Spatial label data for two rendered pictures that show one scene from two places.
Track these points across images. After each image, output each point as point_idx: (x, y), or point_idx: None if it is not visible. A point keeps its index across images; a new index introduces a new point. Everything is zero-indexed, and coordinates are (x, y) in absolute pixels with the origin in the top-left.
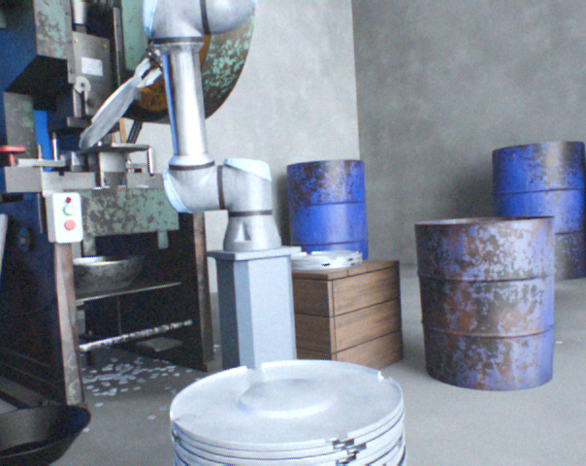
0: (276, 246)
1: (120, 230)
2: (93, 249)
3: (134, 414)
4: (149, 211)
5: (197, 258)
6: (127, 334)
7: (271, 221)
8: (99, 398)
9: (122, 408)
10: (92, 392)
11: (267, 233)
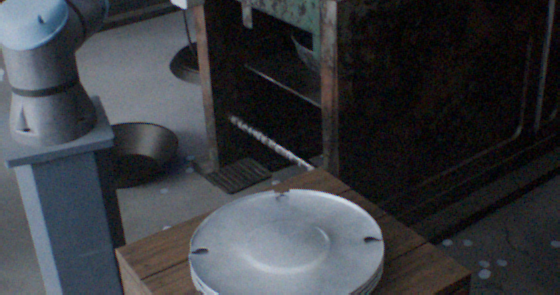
0: (17, 139)
1: (271, 10)
2: (249, 20)
3: (188, 216)
4: None
5: (323, 105)
6: (275, 143)
7: (18, 104)
8: (260, 186)
9: (214, 206)
10: (285, 179)
11: (11, 115)
